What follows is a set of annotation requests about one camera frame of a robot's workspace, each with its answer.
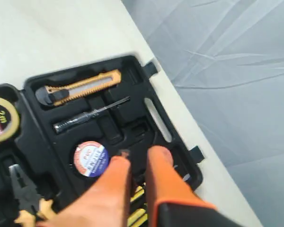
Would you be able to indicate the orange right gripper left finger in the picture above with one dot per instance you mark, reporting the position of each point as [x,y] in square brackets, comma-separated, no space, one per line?
[104,204]

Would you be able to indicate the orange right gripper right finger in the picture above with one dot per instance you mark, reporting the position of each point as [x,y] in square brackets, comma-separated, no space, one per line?
[164,185]

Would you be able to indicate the black plastic tool case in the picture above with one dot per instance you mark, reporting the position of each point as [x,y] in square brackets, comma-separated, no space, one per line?
[135,125]

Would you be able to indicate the yellow black screwdriver upper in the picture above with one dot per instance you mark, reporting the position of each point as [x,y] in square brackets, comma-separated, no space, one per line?
[139,192]

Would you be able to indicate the black electrical tape roll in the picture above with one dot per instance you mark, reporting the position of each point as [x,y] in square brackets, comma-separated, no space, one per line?
[88,159]

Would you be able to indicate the small black precision screwdriver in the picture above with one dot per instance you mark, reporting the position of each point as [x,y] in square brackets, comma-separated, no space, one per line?
[83,117]

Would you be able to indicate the yellow utility knife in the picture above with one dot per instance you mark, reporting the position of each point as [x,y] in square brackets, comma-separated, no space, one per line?
[56,96]

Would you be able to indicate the yellow tape measure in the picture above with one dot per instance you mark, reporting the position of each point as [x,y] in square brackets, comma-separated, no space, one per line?
[9,120]

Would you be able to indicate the grey backdrop cloth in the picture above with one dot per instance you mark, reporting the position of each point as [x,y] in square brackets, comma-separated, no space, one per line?
[226,60]

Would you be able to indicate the yellow-handled pliers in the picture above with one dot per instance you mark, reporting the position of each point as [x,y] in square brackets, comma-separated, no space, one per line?
[30,203]

